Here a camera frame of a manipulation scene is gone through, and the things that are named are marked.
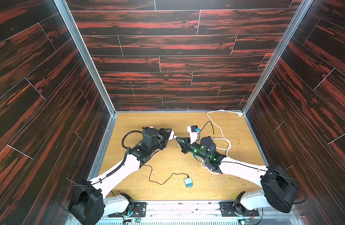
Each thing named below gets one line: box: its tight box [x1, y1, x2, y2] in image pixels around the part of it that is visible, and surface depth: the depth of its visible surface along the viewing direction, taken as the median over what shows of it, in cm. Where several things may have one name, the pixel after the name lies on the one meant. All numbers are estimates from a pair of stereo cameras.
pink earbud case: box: [168, 130, 175, 141], surface depth 79 cm
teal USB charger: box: [184, 173, 194, 189], surface depth 83 cm
